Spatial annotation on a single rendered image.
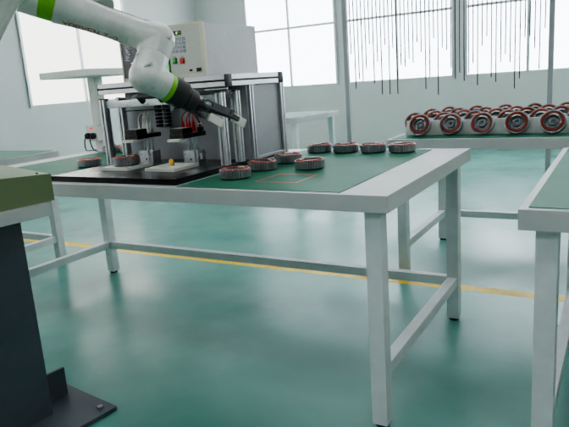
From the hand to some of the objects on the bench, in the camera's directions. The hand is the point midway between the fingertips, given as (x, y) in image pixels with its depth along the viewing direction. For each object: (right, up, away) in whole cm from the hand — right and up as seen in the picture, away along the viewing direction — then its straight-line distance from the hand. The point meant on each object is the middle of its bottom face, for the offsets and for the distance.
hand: (231, 122), depth 205 cm
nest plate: (-26, -14, +25) cm, 39 cm away
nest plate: (-46, -13, +37) cm, 61 cm away
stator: (+28, -15, +14) cm, 35 cm away
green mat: (+31, -14, +19) cm, 39 cm away
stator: (+1, -19, +4) cm, 19 cm away
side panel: (+12, -8, +49) cm, 52 cm away
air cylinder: (-39, -10, +50) cm, 64 cm away
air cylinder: (-18, -11, +38) cm, 43 cm away
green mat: (-80, -7, +83) cm, 116 cm away
